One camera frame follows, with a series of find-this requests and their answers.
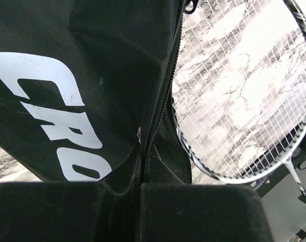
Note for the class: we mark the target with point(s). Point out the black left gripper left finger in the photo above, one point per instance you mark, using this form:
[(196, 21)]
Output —
[(95, 204)]

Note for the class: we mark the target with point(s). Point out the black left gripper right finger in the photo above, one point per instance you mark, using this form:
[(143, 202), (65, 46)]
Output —
[(173, 211)]

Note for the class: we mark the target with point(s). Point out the black racket bag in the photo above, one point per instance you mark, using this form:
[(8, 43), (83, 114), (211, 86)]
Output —
[(83, 83)]

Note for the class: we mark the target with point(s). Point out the silver badminton racket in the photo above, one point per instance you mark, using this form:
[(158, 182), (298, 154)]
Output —
[(240, 89)]

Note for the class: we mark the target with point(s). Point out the black table edge rail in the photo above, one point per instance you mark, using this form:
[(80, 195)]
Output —
[(264, 185)]

